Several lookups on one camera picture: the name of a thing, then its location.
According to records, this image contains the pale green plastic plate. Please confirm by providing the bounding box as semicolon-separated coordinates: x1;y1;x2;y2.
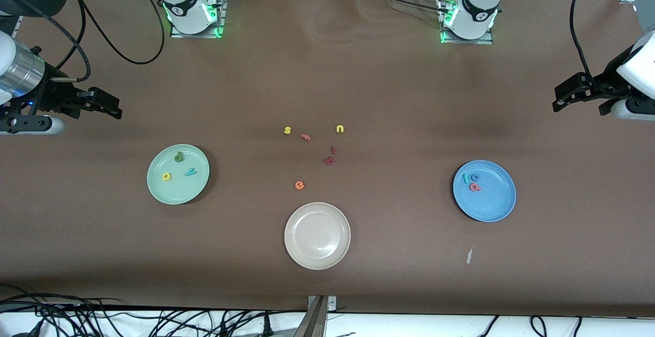
146;144;210;205

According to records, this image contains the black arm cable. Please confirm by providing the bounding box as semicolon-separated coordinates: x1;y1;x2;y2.
569;0;597;82
0;0;166;82

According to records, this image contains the blue plastic plate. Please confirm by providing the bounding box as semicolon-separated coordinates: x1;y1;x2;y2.
452;160;517;223

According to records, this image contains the beige plastic plate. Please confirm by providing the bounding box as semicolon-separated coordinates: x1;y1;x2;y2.
284;202;352;271

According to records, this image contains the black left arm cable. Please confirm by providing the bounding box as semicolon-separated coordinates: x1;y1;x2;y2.
569;0;597;82

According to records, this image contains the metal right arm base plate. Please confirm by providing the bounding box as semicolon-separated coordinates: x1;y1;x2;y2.
170;0;227;39

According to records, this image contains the black floor cable tangle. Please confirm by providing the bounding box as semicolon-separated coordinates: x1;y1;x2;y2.
0;283;308;337

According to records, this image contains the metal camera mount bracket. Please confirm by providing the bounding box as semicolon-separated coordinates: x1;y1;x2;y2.
294;295;337;337

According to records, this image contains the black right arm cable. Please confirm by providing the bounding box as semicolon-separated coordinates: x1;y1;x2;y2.
0;0;166;82

